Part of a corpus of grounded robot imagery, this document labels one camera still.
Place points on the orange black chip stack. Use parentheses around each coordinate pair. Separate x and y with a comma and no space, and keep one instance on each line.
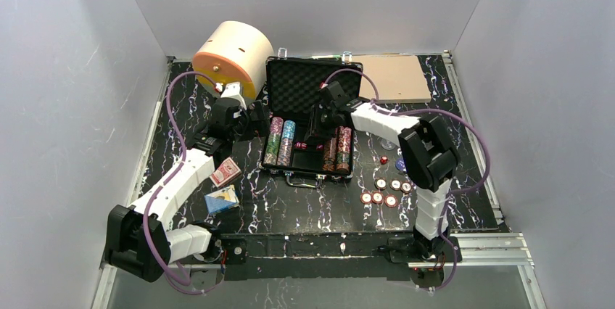
(329,155)

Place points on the tan flat board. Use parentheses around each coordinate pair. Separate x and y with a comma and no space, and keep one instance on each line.
(398,78)

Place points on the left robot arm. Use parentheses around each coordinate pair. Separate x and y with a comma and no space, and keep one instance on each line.
(140,239)

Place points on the blue small blind button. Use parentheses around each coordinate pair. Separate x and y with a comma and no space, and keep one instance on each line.
(400,164)

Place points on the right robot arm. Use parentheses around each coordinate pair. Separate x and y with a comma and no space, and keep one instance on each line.
(428,152)

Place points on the red white chip stack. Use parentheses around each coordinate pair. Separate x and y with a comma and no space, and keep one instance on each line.
(344,140)

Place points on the black poker set case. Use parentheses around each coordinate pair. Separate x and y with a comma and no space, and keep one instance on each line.
(293,85)

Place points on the dark green chip stack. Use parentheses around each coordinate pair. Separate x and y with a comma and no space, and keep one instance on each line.
(271,149)

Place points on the loose red white chip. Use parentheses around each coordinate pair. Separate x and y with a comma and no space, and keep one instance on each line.
(395,184)
(406,187)
(377,197)
(380,184)
(391,201)
(366,198)

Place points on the light blue chip stack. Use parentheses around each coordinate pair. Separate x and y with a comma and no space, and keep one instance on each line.
(289,129)

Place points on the cream cylinder with orange face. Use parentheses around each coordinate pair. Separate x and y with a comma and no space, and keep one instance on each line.
(235,52)

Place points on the blue green chip stack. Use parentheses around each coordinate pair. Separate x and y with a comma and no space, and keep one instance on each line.
(342,164)

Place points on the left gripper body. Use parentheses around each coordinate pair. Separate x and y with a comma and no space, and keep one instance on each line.
(259,117)

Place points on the blue playing card deck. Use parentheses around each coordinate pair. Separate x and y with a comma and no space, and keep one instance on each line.
(221,200)

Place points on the purple white chip stack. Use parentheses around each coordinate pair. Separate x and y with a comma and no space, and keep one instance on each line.
(277,125)

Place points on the red playing card deck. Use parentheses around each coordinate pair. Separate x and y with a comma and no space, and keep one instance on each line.
(226,172)

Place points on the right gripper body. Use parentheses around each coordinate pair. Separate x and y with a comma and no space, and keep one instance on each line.
(317,121)

